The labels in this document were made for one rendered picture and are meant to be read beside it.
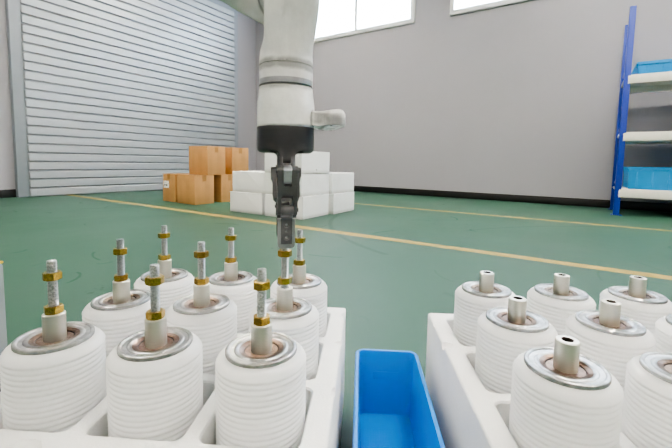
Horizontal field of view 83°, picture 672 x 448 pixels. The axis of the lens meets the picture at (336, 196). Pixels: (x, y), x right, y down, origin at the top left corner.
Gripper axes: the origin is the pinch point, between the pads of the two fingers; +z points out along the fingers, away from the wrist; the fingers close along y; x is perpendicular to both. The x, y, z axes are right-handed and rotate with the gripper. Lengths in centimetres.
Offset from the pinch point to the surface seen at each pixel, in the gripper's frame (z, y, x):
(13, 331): 36, -57, -68
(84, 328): 10.3, 4.0, -23.5
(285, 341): 10.3, 10.5, -0.3
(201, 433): 17.8, 13.8, -8.8
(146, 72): -130, -530, -172
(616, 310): 8.4, 11.6, 41.3
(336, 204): 27, -278, 56
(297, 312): 10.4, 2.3, 1.6
